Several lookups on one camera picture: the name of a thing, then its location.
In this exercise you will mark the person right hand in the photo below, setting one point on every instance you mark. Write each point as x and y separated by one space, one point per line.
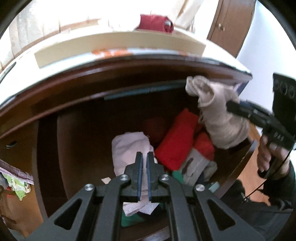
267 151

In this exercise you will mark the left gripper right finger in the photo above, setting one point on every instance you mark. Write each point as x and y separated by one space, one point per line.
154 171

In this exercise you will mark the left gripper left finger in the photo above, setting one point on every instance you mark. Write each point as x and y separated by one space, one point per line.
133 189

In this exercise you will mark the brown wooden door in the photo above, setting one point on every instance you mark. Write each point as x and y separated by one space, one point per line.
236 16

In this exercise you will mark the orange cream patterned curtain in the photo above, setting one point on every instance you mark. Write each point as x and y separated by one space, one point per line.
40 20

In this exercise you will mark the green black striped underwear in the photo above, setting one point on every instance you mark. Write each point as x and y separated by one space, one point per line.
140 217

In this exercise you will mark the light pink underwear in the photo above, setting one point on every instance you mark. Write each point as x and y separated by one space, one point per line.
124 150

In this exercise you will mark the dark red underwear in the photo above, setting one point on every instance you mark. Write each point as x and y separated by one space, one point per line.
156 23

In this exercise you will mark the bright red underwear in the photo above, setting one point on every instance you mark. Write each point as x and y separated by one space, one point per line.
185 134

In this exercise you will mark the grey white underwear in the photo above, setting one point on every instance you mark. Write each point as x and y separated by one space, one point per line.
195 165

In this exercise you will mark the shallow cardboard tray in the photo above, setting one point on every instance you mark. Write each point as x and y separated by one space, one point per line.
115 40

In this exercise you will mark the brass door knob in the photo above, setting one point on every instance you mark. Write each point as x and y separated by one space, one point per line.
221 27

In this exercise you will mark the beige underwear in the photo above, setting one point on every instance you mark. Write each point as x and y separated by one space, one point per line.
226 130

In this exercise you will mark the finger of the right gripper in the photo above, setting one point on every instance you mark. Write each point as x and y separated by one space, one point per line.
247 110

